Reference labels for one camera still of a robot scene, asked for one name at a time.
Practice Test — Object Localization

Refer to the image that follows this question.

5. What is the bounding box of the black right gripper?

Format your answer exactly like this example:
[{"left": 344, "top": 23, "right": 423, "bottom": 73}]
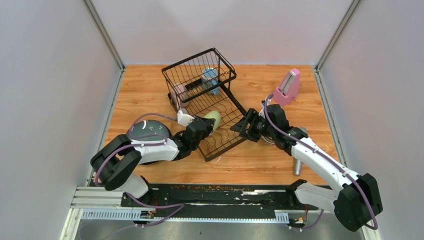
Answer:
[{"left": 230, "top": 108, "right": 275, "bottom": 143}]

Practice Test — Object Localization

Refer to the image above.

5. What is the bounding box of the light green mug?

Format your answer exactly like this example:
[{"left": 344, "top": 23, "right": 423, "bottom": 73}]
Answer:
[{"left": 203, "top": 110, "right": 222, "bottom": 136}]

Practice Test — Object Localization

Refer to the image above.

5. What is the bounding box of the patterned ceramic bowl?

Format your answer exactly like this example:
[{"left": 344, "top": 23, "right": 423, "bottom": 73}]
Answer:
[{"left": 262, "top": 136, "right": 275, "bottom": 145}]

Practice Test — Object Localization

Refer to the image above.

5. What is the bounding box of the pink ceramic mug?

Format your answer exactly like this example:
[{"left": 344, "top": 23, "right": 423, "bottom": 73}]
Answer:
[{"left": 171, "top": 83, "right": 190, "bottom": 111}]

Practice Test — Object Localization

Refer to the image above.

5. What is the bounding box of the blue butterfly mug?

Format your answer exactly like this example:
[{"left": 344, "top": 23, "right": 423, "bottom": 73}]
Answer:
[{"left": 200, "top": 67, "right": 218, "bottom": 90}]

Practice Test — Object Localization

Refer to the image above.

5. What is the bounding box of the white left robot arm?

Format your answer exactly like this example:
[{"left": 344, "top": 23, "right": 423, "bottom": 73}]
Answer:
[{"left": 90, "top": 112, "right": 221, "bottom": 207}]

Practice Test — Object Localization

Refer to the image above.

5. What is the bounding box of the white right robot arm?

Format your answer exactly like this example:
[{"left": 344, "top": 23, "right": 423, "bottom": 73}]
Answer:
[{"left": 230, "top": 104, "right": 383, "bottom": 232}]

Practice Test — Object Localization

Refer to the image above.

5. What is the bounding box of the blue-grey ceramic plate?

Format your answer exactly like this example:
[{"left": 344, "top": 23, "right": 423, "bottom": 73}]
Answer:
[{"left": 125, "top": 119, "right": 173, "bottom": 166}]

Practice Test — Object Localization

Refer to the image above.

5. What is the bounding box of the pink metronome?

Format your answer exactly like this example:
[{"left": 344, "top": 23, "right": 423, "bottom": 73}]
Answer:
[{"left": 272, "top": 68, "right": 301, "bottom": 107}]

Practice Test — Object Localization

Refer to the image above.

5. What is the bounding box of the silver microphone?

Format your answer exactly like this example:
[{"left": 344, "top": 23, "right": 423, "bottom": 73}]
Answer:
[{"left": 293, "top": 127, "right": 307, "bottom": 176}]

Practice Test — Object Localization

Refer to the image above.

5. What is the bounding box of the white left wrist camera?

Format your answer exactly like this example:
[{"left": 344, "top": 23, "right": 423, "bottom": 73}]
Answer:
[{"left": 176, "top": 108, "right": 195, "bottom": 127}]

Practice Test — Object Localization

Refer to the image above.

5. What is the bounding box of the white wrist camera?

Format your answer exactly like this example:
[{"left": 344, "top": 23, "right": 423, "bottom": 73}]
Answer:
[
  {"left": 176, "top": 108, "right": 195, "bottom": 127},
  {"left": 258, "top": 100, "right": 270, "bottom": 119}
]

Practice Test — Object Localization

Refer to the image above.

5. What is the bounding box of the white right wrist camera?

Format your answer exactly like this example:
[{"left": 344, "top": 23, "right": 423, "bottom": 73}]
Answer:
[{"left": 258, "top": 100, "right": 270, "bottom": 119}]

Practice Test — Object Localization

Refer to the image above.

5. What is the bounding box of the black wire dish rack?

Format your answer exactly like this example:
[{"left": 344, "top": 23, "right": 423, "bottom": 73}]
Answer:
[{"left": 161, "top": 47, "right": 247, "bottom": 162}]

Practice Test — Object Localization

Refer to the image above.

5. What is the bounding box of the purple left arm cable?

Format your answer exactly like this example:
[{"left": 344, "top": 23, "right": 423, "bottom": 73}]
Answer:
[{"left": 94, "top": 112, "right": 185, "bottom": 210}]

